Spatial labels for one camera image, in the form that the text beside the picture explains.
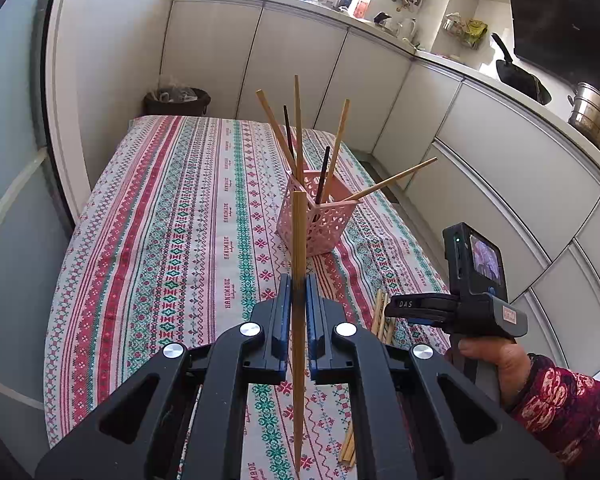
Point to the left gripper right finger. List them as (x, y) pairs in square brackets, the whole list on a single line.
[(414, 415)]

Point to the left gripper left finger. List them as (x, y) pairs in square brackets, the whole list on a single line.
[(182, 414)]

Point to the black chopstick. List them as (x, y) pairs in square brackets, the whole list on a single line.
[(323, 175), (290, 140)]

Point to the white kitchen cabinets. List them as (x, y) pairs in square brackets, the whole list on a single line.
[(502, 163)]

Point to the person right hand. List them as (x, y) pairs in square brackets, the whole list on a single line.
[(512, 362)]

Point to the pink perforated basket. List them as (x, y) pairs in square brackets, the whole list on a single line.
[(325, 222)]

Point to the patterned tablecloth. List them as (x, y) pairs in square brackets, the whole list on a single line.
[(177, 243)]

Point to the stainless steel steamer pot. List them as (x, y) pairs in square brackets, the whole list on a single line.
[(585, 115)]

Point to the black frying pan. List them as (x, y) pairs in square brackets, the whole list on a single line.
[(518, 78)]

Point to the white electric kettle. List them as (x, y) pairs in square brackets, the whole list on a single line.
[(408, 29)]

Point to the black range hood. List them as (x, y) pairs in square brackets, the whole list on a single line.
[(560, 36)]

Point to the black trash bin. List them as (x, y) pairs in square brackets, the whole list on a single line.
[(176, 100)]

